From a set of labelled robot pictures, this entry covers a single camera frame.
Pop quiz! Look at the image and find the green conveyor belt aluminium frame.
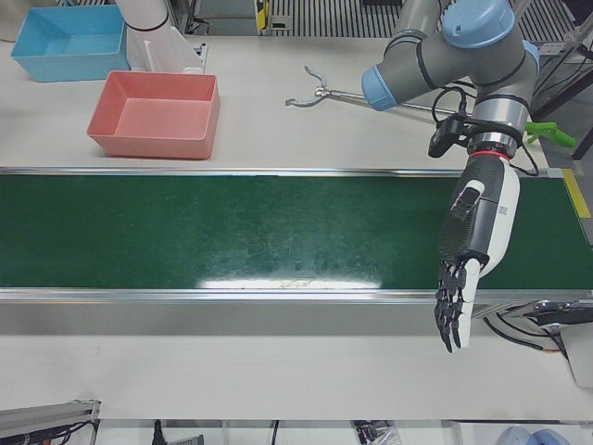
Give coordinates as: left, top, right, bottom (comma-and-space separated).
0, 165, 593, 336

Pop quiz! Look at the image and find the metal reacher grabber green handle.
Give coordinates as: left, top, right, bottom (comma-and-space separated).
284, 65, 578, 149

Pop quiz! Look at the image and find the grey metal plate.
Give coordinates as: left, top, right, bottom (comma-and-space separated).
560, 324, 593, 388

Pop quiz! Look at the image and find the ribbed metal floor grate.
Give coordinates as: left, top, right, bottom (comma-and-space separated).
271, 0, 404, 38

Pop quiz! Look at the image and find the yellow black striped post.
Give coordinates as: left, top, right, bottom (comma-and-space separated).
255, 0, 272, 33

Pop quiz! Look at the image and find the pink plastic box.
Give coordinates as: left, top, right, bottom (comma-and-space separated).
86, 70, 221, 161

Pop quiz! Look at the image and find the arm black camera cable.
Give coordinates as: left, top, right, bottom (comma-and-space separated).
432, 84, 541, 178

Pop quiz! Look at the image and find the blue plastic box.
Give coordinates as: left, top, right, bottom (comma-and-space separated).
9, 4, 129, 83

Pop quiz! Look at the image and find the black tripod stand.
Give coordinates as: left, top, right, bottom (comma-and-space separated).
527, 27, 593, 161

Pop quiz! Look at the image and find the black labelled device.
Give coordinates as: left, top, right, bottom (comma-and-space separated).
532, 299, 593, 328

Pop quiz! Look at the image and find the light blue rounded object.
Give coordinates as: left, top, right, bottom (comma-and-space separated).
532, 426, 575, 445
502, 426, 534, 445

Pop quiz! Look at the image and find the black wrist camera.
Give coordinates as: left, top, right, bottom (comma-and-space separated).
428, 115, 469, 159

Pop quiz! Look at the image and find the aluminium profile bar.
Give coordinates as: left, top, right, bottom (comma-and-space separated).
0, 398, 102, 445

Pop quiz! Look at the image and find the clear bag of parts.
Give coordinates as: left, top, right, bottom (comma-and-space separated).
351, 419, 399, 445

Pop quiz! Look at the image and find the robot hand grey white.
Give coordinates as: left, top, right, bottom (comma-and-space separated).
434, 155, 524, 356

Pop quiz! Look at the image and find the white cylindrical post with bracket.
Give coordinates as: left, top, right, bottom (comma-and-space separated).
115, 0, 208, 75

